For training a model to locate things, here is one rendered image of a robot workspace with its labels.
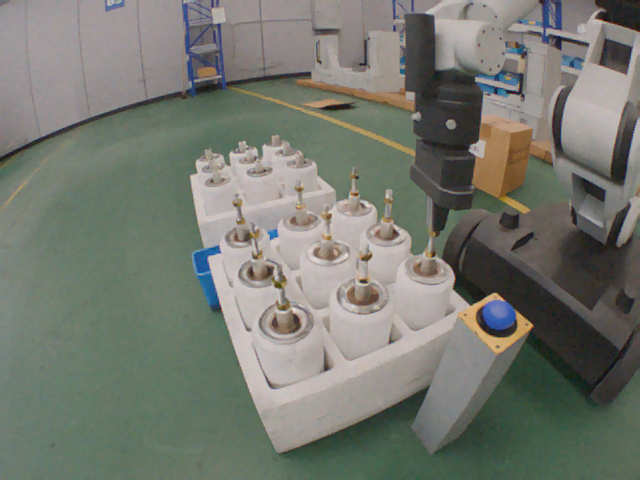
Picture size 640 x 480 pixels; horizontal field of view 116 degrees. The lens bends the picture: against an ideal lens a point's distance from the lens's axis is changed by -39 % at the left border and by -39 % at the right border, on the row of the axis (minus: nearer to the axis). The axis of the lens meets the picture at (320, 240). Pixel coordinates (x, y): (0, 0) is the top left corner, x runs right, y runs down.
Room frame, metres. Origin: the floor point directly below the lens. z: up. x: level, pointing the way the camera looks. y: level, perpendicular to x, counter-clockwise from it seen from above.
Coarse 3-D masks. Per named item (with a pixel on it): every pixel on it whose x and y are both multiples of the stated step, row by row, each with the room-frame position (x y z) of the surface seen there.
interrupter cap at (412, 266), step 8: (416, 256) 0.42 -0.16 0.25; (408, 264) 0.40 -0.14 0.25; (416, 264) 0.40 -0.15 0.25; (440, 264) 0.40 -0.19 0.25; (408, 272) 0.38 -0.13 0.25; (416, 272) 0.38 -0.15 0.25; (440, 272) 0.38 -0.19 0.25; (448, 272) 0.38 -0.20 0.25; (416, 280) 0.36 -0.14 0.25; (424, 280) 0.36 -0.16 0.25; (432, 280) 0.36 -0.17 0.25; (440, 280) 0.36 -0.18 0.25
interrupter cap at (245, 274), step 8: (248, 264) 0.42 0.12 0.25; (272, 264) 0.42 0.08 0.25; (280, 264) 0.42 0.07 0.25; (240, 272) 0.40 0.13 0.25; (248, 272) 0.40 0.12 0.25; (272, 272) 0.40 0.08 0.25; (240, 280) 0.38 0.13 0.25; (248, 280) 0.38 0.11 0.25; (256, 280) 0.38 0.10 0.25; (264, 280) 0.38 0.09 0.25
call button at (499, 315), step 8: (488, 304) 0.23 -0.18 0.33; (496, 304) 0.22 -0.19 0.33; (504, 304) 0.22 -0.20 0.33; (488, 312) 0.21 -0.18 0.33; (496, 312) 0.21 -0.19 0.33; (504, 312) 0.21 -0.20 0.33; (512, 312) 0.21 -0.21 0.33; (488, 320) 0.21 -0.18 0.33; (496, 320) 0.20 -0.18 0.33; (504, 320) 0.20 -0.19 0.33; (512, 320) 0.20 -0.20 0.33; (496, 328) 0.20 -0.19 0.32; (504, 328) 0.19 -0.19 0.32
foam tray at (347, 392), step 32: (224, 288) 0.45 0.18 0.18; (448, 320) 0.34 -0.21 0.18; (256, 352) 0.32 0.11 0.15; (384, 352) 0.29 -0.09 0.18; (416, 352) 0.29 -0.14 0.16; (256, 384) 0.24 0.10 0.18; (320, 384) 0.24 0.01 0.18; (352, 384) 0.25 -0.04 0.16; (384, 384) 0.27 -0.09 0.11; (416, 384) 0.31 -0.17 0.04; (288, 416) 0.21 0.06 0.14; (320, 416) 0.23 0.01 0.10; (352, 416) 0.25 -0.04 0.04; (288, 448) 0.20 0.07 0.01
